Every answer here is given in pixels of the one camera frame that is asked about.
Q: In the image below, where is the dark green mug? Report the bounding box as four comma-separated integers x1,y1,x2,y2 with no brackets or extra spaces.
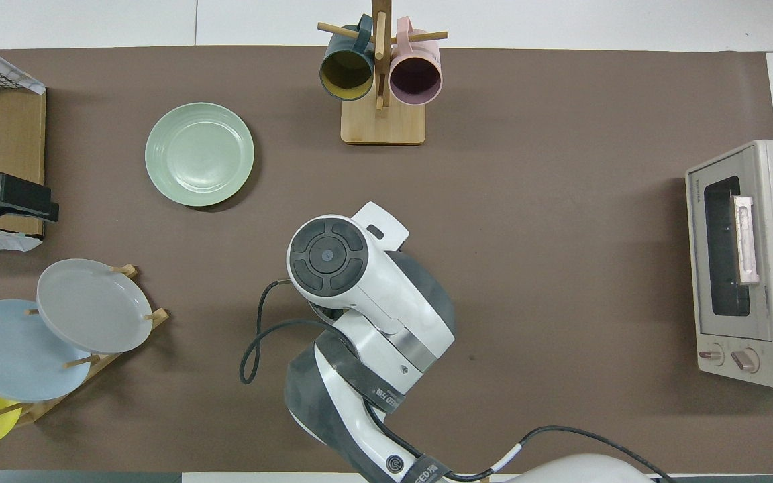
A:
319,15,376,102

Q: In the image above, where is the wooden shelf box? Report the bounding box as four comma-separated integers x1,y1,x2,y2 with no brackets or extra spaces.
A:
0,50,47,237

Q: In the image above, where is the wooden plate rack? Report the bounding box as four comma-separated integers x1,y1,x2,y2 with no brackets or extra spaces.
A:
0,264,170,428

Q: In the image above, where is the grey plate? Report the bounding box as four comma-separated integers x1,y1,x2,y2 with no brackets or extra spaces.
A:
36,258,154,354

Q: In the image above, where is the wooden mug tree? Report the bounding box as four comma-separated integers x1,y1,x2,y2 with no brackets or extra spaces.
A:
317,0,448,146

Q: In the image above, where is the light green plate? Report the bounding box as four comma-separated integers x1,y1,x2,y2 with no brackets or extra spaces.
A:
145,102,255,207

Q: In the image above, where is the pink mug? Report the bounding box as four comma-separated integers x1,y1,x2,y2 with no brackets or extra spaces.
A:
389,17,443,107

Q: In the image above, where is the light blue plate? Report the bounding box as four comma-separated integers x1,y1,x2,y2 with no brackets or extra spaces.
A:
0,299,92,403

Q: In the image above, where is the brown table mat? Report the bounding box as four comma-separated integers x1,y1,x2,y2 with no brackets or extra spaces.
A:
0,46,773,474

